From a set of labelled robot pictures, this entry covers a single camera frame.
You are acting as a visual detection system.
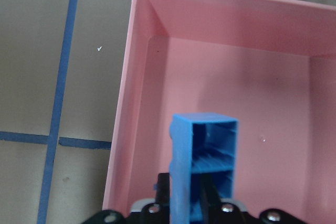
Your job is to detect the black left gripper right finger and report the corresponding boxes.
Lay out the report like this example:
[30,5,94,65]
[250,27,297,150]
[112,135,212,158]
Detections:
[200,174,221,224]

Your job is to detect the pink plastic box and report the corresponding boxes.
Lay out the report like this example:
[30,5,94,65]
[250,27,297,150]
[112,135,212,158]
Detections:
[103,0,335,218]

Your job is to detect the blue toy block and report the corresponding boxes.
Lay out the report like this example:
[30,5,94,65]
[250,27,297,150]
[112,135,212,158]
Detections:
[169,113,238,223]

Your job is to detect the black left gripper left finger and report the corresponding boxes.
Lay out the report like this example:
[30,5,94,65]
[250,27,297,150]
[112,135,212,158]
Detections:
[155,173,170,205]

